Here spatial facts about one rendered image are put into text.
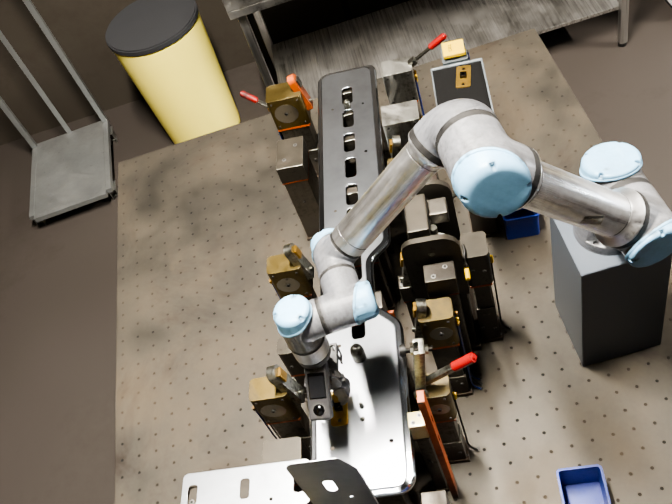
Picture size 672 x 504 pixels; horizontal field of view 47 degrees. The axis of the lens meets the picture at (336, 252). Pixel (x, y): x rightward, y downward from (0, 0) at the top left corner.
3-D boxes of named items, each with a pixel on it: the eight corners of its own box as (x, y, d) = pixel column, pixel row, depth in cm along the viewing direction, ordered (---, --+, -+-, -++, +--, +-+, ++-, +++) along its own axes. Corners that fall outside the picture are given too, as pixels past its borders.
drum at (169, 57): (243, 90, 416) (193, -21, 364) (251, 143, 388) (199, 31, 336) (165, 116, 420) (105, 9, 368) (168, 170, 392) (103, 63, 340)
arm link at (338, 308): (360, 257, 151) (307, 276, 151) (375, 302, 144) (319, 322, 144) (369, 280, 157) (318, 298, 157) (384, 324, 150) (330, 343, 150)
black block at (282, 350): (299, 394, 213) (265, 339, 191) (334, 389, 211) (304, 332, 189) (299, 412, 210) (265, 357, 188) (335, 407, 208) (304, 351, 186)
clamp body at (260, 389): (283, 442, 206) (237, 379, 179) (326, 436, 204) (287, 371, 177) (282, 465, 202) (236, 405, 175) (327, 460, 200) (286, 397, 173)
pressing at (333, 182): (310, 79, 248) (308, 75, 247) (379, 63, 244) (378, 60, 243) (311, 505, 162) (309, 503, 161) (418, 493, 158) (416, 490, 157)
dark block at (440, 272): (448, 357, 208) (422, 265, 176) (474, 353, 207) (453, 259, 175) (450, 374, 205) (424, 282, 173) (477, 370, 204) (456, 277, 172)
